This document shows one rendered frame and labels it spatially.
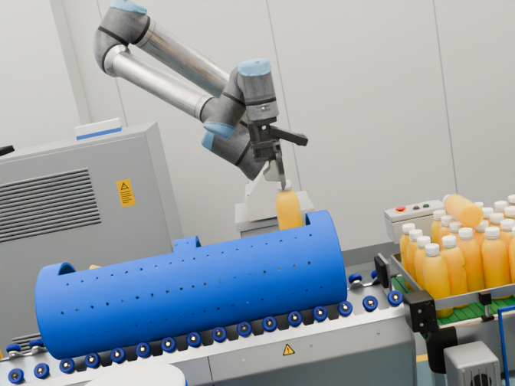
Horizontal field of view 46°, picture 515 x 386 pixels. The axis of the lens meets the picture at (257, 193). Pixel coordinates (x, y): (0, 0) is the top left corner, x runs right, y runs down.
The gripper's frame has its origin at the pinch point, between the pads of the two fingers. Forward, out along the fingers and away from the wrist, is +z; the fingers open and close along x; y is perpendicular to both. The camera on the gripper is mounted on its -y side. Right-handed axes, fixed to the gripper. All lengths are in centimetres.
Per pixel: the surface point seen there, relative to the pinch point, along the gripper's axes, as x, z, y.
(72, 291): 11, 16, 65
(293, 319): 11.7, 37.5, 5.5
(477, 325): 24, 45, -44
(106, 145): -143, -7, 78
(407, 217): -23, 26, -41
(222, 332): 11.4, 37.2, 26.3
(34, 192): -144, 10, 120
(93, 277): 9, 14, 59
